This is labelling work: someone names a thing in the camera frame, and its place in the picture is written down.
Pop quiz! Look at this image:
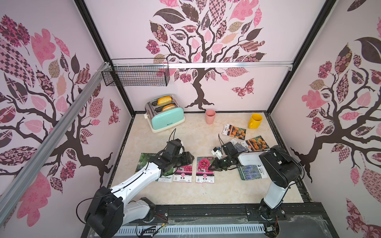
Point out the hollyhock seed packet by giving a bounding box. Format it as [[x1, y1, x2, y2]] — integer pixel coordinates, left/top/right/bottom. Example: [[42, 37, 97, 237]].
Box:
[[196, 157, 215, 183], [173, 165, 192, 183]]

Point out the lavender seed packet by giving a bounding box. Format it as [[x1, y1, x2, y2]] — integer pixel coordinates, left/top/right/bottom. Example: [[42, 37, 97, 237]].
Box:
[[238, 165, 268, 181], [231, 139, 248, 153]]

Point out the marigold seed packet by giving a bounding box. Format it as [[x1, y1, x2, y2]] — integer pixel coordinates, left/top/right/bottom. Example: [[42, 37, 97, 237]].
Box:
[[241, 136, 269, 152], [222, 124, 246, 140]]

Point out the green gourd seed packet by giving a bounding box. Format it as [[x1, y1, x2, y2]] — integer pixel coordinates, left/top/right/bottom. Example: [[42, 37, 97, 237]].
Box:
[[156, 168, 174, 182]]

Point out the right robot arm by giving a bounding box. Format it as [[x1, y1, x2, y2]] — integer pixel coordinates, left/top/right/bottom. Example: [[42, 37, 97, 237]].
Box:
[[208, 142, 303, 218]]

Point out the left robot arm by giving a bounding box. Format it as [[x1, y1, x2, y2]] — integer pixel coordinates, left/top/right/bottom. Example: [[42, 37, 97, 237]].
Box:
[[83, 139, 194, 238]]

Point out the mint green toaster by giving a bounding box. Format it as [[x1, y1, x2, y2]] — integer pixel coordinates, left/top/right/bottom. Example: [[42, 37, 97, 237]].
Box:
[[144, 94, 186, 133]]

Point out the toast slice front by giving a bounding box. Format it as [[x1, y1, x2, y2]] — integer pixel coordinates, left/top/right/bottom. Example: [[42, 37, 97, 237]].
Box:
[[162, 104, 177, 112]]

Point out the toast slice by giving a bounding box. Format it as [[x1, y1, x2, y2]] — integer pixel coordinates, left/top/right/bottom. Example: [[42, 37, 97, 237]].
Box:
[[162, 104, 177, 112], [157, 96, 172, 106]]

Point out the yellow mug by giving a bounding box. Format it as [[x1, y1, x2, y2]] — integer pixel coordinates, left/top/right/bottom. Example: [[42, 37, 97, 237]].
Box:
[[248, 114, 263, 129]]

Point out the pink cup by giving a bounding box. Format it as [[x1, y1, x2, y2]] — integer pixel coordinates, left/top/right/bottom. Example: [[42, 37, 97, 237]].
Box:
[[205, 110, 216, 125]]

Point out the toast slice rear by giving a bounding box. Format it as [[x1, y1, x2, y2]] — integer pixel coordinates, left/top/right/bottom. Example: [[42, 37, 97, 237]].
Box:
[[157, 96, 172, 106]]

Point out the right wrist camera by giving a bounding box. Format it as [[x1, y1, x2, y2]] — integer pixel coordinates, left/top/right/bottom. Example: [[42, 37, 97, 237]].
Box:
[[211, 147, 223, 160]]

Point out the white slotted cable duct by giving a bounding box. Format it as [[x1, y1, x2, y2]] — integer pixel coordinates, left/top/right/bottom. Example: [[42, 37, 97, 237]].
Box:
[[114, 224, 266, 238]]

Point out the black wire basket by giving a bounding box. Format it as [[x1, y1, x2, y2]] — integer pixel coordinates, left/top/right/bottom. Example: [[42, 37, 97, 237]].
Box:
[[102, 56, 170, 87]]

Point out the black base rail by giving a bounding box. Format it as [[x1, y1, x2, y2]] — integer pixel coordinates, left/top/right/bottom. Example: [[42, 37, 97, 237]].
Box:
[[83, 202, 338, 238]]

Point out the aluminium rail back wall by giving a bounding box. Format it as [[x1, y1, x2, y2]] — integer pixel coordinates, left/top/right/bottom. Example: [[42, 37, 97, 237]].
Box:
[[108, 61, 293, 71]]

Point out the aluminium rail wall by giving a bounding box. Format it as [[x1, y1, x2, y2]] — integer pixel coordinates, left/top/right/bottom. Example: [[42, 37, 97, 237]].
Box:
[[1, 62, 110, 225], [108, 61, 293, 71]]

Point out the aluminium rail left wall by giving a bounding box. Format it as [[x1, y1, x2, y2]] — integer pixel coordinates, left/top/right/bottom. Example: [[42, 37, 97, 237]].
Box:
[[1, 62, 110, 225]]

